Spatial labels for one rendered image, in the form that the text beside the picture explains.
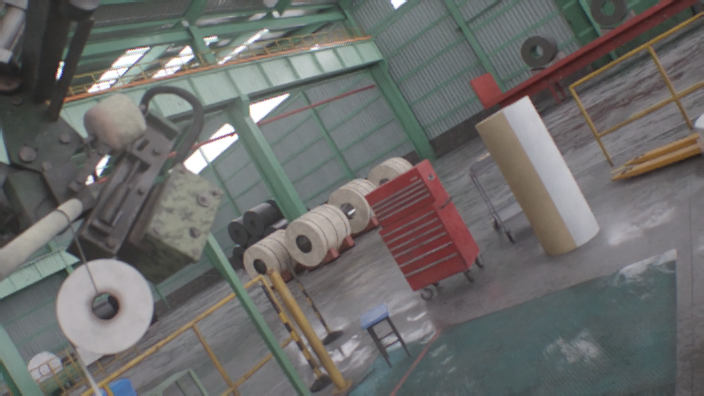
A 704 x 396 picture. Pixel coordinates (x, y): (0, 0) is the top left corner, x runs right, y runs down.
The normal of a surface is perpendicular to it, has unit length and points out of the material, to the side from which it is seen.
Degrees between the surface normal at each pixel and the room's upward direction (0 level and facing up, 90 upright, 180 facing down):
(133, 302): 90
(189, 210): 90
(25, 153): 90
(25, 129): 90
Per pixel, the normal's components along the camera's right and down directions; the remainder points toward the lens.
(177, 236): 0.68, -0.39
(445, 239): -0.44, 0.29
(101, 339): 0.40, -0.21
